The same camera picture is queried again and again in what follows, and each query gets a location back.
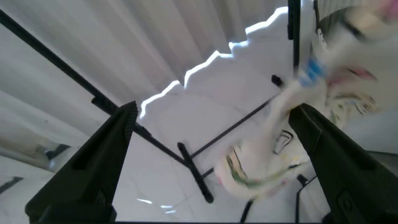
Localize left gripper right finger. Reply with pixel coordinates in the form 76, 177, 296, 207
287, 103, 398, 224

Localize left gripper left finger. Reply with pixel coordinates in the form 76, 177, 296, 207
24, 101, 139, 224

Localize cream printed garment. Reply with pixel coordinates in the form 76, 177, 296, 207
214, 0, 398, 200

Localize black clothes rack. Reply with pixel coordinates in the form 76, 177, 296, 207
0, 0, 320, 223

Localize white curtain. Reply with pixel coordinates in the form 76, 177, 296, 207
0, 0, 290, 175

